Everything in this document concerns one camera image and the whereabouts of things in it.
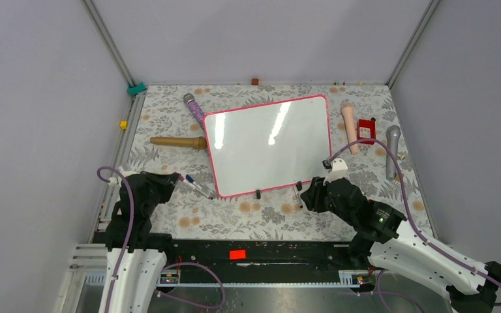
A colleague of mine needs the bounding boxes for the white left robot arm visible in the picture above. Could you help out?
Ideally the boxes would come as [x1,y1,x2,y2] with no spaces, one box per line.
[97,167,180,312]

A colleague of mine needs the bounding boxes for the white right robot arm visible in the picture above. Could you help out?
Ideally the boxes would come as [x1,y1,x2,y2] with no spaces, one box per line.
[299,177,501,312]

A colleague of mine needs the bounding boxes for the pink framed whiteboard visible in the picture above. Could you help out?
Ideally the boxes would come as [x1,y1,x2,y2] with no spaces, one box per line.
[204,95,332,198]

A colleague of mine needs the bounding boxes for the blue capped marker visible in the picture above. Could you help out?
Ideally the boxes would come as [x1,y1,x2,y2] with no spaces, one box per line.
[185,174,205,192]

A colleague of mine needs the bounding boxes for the brown wooden toy microphone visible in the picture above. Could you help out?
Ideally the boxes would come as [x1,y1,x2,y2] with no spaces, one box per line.
[149,136,207,150]

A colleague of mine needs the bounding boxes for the red box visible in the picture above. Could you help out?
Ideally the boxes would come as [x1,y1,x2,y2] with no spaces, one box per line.
[357,118,376,145]

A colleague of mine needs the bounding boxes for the silver toy microphone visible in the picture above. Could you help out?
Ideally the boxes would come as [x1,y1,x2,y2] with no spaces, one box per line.
[386,125,401,181]

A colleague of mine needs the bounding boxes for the purple patterned toy microphone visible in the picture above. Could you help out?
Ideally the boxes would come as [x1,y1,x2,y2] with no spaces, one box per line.
[183,93,205,129]

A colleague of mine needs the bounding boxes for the teal block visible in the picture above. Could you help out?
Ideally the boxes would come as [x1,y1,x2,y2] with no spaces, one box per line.
[127,82,147,97]

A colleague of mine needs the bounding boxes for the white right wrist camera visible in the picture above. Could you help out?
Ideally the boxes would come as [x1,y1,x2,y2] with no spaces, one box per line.
[323,158,348,185]

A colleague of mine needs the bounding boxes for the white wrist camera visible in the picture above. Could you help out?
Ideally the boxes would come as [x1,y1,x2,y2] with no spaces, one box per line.
[323,158,348,185]
[107,166,138,186]

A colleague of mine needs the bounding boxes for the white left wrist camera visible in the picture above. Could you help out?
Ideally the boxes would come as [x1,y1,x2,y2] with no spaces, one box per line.
[107,166,138,186]

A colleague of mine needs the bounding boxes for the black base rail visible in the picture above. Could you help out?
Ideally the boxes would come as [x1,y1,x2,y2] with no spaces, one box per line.
[93,233,364,285]

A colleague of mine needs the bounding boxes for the red label on rail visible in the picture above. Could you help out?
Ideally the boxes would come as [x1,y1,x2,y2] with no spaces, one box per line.
[228,249,247,261]

